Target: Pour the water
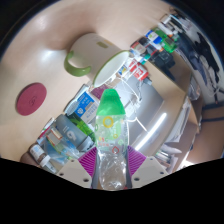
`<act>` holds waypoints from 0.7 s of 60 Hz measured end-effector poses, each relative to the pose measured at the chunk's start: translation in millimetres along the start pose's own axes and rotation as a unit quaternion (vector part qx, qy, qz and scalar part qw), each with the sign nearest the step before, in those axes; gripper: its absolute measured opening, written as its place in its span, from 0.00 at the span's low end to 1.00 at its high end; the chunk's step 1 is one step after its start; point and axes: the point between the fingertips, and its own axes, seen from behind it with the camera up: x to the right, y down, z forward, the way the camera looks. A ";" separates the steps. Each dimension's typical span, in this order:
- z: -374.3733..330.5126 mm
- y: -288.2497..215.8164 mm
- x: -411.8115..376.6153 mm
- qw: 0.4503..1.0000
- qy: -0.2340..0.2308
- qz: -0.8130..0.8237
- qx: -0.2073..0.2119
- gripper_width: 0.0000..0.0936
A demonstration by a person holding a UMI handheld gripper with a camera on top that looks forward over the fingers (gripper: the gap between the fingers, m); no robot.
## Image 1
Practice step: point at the blue and white box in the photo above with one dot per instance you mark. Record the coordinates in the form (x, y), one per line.
(83, 106)

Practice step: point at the grey shaker bottle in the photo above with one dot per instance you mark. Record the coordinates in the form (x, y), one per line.
(68, 130)

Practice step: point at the red and white can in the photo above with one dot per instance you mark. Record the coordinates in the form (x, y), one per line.
(138, 70)

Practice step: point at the wooden shelf unit with books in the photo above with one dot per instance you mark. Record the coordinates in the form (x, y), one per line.
(186, 133)

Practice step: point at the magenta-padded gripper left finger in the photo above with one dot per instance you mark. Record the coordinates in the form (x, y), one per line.
(85, 163)

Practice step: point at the green box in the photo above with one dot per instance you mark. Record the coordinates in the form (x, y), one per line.
(166, 40)

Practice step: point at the pink snack pouch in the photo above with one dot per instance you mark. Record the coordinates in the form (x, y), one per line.
(98, 91)

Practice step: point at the brown jar with white lid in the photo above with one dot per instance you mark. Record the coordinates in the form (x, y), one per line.
(38, 151)

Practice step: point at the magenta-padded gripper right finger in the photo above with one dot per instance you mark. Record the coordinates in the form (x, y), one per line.
(137, 163)

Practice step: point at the long white light bar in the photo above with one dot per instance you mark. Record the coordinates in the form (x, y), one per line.
(150, 131)

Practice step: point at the flat round red coaster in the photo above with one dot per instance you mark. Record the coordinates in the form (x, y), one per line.
(31, 99)

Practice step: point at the clear bottle with green cap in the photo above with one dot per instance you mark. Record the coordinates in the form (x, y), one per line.
(111, 133)

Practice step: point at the small white blue-labelled bottle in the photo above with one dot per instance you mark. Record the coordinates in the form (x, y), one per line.
(153, 36)

